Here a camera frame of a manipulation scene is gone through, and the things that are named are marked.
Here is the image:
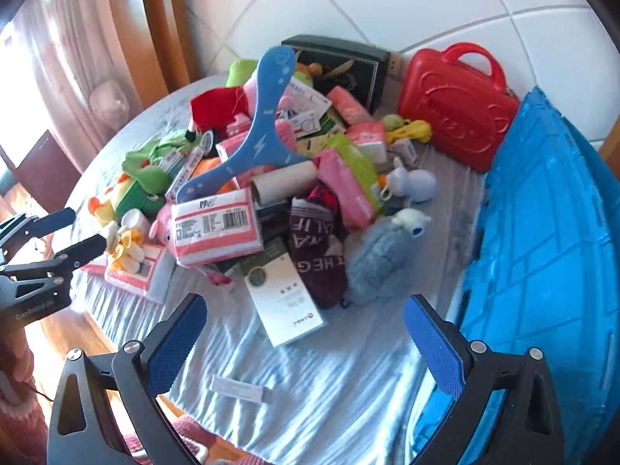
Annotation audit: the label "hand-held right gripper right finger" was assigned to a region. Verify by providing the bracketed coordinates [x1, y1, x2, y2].
[403, 294, 567, 465]

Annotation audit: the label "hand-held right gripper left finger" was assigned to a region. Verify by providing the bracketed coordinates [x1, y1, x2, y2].
[47, 293, 209, 465]

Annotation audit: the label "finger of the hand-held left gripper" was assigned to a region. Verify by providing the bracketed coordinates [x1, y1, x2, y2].
[0, 233, 107, 278]
[0, 207, 77, 253]

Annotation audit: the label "blue plastic storage crate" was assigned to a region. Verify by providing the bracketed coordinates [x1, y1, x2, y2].
[412, 84, 620, 465]

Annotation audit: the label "person's left forearm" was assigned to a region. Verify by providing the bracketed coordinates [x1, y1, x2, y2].
[0, 317, 47, 415]

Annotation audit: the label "light blue cloth covered desktop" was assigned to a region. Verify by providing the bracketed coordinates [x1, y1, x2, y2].
[51, 72, 490, 465]

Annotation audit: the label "white yellow flower plush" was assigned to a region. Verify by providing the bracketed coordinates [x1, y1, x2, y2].
[104, 223, 146, 272]

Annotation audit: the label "brown chair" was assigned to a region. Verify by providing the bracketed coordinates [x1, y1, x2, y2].
[0, 128, 82, 195]

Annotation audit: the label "small pink tissue pack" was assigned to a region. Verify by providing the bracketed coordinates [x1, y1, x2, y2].
[104, 242, 170, 297]

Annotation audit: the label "green and yellow duck plush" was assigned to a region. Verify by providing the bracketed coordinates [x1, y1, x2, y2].
[87, 149, 170, 228]

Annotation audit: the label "small white flat box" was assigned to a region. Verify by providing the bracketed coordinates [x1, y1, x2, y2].
[212, 374, 269, 404]

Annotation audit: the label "pink plush toy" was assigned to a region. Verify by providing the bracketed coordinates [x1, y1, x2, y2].
[148, 201, 176, 248]

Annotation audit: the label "red patterned clothing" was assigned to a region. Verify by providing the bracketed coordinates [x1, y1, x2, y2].
[121, 417, 209, 465]

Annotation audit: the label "grey plush toy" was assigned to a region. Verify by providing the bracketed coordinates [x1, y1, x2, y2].
[346, 207, 433, 305]

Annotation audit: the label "white cardboard box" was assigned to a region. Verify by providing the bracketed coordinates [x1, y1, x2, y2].
[245, 254, 326, 348]

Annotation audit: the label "large pink tissue pack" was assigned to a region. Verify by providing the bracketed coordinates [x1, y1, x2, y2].
[167, 188, 265, 267]

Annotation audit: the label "dark red sock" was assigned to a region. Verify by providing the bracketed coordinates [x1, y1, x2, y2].
[289, 186, 350, 310]

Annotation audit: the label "sheer pink curtain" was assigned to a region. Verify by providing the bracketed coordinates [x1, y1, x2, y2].
[0, 0, 160, 165]

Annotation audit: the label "white round toy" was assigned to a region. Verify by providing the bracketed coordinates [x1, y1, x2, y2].
[382, 156, 437, 204]

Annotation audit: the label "pink and green tissue pack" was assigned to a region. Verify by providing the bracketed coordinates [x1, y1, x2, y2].
[317, 148, 383, 231]

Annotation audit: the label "cardboard paper tube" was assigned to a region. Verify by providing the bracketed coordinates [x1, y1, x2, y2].
[250, 161, 319, 204]

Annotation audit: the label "red fabric toy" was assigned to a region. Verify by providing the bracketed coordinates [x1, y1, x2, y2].
[189, 86, 253, 131]

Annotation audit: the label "blue boomerang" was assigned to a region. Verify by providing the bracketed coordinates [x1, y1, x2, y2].
[175, 46, 315, 204]

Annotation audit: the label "yellow green toy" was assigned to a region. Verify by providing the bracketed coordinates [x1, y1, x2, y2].
[382, 114, 432, 143]

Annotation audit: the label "red toy suitcase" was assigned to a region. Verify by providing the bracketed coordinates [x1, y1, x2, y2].
[397, 42, 521, 174]

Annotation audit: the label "light green plush toy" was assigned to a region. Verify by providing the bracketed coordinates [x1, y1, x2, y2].
[227, 58, 260, 89]

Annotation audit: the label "pink wipes pack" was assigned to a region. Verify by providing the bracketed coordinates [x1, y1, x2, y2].
[327, 86, 374, 127]

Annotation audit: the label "white card packets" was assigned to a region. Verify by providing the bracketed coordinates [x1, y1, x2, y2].
[278, 82, 332, 136]

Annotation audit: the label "black picture box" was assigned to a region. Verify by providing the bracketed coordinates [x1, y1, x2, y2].
[281, 34, 392, 114]

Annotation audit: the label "curved wooden frame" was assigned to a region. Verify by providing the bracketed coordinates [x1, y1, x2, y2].
[140, 0, 207, 95]

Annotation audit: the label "wooden door frame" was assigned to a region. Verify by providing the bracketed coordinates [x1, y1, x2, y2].
[598, 126, 620, 170]

